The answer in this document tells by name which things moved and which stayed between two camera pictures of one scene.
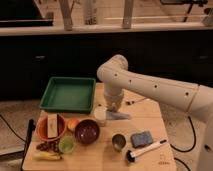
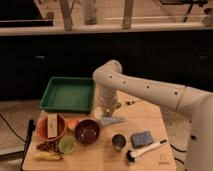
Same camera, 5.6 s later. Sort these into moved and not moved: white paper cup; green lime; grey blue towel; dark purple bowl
Moved: grey blue towel
Not moved: white paper cup; dark purple bowl; green lime
